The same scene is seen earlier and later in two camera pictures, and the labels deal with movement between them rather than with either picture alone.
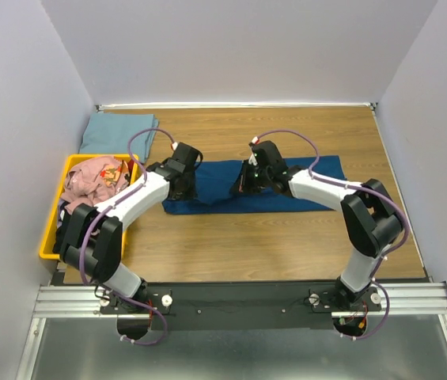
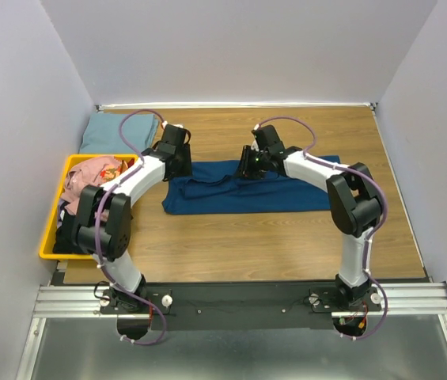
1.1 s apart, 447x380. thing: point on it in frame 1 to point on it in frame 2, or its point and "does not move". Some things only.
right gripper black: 242,184 to 244,170
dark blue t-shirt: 213,194 does not move
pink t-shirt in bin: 92,180 does not move
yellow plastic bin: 47,250 does not move
